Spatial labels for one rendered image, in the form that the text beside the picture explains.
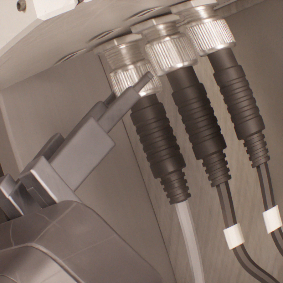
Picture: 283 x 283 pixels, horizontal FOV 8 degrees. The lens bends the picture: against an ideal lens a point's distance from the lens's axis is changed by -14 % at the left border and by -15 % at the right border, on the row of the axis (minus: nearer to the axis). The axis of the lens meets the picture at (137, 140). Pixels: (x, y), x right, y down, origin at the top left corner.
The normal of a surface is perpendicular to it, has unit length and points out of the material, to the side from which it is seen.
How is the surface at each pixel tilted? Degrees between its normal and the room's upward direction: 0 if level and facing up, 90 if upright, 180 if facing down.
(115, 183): 48
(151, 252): 53
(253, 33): 90
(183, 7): 68
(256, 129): 43
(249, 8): 90
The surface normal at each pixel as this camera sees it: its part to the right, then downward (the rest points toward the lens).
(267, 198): 0.00, 0.04
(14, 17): -0.87, 0.32
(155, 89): 0.66, -0.28
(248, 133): -0.28, 0.07
